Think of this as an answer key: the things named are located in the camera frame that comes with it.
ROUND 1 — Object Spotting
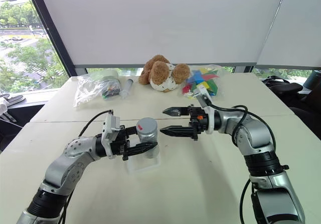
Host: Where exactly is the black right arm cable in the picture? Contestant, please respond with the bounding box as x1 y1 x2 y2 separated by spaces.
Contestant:
207 103 277 224

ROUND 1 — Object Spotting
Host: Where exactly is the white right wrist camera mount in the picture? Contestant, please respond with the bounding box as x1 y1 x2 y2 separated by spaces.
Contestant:
194 84 216 135

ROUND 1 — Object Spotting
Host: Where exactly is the wide white roller blind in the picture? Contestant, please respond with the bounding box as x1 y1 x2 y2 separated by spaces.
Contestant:
36 0 288 69

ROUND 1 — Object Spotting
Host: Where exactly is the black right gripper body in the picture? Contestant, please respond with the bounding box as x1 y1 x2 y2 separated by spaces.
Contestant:
188 104 210 141

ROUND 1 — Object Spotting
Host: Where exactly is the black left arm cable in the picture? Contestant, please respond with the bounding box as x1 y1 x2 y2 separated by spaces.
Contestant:
59 109 114 224

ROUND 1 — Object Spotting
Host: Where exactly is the clear plastic syringe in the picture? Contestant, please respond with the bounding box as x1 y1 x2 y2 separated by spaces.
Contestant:
119 78 135 100

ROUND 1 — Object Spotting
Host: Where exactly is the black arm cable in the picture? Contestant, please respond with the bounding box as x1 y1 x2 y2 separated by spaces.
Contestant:
59 109 114 224
207 103 277 224

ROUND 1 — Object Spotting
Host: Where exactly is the teal cylinder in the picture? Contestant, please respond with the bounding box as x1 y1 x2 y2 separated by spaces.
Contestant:
303 70 321 91

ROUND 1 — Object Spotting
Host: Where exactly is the black window frame post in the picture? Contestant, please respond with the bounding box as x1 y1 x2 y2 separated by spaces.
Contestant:
23 0 78 78

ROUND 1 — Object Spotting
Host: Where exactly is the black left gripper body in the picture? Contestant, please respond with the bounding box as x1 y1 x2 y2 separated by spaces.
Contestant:
109 125 131 162

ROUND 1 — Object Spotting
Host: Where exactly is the narrow white roller blind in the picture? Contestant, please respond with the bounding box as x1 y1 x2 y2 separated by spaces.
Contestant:
255 0 321 71

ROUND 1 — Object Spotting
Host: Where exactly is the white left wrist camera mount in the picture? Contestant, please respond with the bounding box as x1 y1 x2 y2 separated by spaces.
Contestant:
101 113 122 160

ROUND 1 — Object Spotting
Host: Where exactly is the grey jar lid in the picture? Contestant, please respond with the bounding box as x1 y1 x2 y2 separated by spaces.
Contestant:
136 117 159 138

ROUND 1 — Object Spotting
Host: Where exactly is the bag of coloured pieces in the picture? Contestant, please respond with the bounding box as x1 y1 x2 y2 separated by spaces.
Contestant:
178 64 225 99

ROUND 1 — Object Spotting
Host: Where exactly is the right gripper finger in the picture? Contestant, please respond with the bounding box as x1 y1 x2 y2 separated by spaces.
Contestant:
162 106 190 118
159 125 195 138

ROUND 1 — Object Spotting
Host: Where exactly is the clear bag of small items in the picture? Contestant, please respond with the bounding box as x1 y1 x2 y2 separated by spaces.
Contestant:
73 70 122 108

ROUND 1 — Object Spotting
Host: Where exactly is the brown teddy bear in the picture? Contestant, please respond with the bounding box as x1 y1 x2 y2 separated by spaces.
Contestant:
138 54 192 93

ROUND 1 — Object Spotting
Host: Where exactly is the black office chair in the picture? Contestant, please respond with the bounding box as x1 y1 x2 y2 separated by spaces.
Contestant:
261 75 321 136

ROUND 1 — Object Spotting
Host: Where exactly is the grey cylinder with red sticker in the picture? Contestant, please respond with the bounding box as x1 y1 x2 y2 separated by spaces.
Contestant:
138 133 161 160

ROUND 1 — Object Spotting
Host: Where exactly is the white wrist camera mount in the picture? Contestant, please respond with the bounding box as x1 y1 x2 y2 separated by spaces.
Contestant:
101 113 122 160
194 84 216 135

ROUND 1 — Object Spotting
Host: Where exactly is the clear plastic tray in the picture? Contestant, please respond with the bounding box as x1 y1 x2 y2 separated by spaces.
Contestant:
126 143 162 175

